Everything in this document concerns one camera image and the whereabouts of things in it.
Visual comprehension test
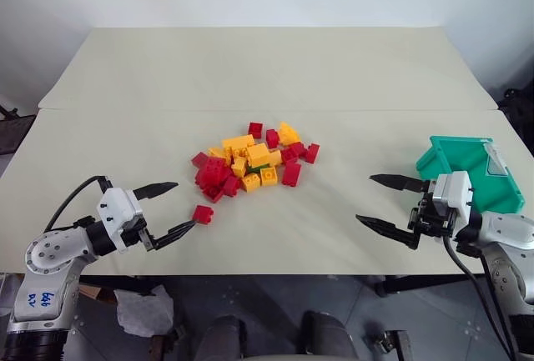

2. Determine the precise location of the metal floor bracket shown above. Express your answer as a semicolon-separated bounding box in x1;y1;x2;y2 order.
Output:
365;328;415;361

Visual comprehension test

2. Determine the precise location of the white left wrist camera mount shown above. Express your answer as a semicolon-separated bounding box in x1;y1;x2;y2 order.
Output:
96;187;144;254

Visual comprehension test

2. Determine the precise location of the red plastic building brick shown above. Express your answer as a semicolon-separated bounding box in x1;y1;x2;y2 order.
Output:
194;155;231;189

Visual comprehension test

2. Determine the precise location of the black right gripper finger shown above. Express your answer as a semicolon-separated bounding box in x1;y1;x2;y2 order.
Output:
368;173;431;193
355;213;421;251

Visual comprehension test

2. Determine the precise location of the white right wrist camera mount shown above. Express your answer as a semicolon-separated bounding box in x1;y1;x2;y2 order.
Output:
431;170;475;223

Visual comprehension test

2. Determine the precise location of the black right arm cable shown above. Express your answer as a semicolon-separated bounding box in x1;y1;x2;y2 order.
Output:
442;233;515;360
479;250;521;358

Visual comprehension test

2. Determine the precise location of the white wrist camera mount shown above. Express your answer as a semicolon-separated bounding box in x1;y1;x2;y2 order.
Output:
96;187;144;254
431;170;475;223

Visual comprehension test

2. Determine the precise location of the black bag beside table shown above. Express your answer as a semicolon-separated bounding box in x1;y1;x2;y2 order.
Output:
497;84;534;146

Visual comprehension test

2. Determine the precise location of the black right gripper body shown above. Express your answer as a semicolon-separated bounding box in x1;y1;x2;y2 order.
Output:
407;185;458;239

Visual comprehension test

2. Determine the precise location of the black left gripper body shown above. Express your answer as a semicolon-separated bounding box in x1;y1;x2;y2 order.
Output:
123;215;156;253

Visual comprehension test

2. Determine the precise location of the white crumpled plastic bag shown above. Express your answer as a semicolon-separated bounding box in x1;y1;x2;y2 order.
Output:
113;284;175;338

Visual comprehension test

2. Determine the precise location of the black table frame bar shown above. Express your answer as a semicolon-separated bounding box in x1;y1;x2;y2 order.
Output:
374;273;475;297

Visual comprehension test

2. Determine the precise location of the dark equipment beside table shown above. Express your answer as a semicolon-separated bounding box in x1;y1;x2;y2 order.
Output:
0;93;38;157

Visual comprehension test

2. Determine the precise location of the tall red building block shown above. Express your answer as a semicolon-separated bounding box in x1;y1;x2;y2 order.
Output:
281;159;303;188

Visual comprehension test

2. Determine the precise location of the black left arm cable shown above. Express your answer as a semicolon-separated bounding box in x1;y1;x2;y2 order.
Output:
43;175;112;233

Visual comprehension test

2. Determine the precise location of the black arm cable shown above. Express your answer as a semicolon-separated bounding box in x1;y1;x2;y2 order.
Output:
442;233;515;360
43;175;112;233
479;250;521;358

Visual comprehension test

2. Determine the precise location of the green plastic bin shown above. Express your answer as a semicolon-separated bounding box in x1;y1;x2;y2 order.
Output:
415;134;526;214

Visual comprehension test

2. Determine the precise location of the brown cardboard piece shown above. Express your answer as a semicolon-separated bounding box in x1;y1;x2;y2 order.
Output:
78;282;103;303

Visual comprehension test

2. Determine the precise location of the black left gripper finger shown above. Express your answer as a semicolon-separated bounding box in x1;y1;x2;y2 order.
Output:
132;181;180;203
146;218;198;253

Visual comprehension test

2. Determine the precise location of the dark rounded shape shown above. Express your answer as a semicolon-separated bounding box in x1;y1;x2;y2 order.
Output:
194;313;248;361
296;309;360;361

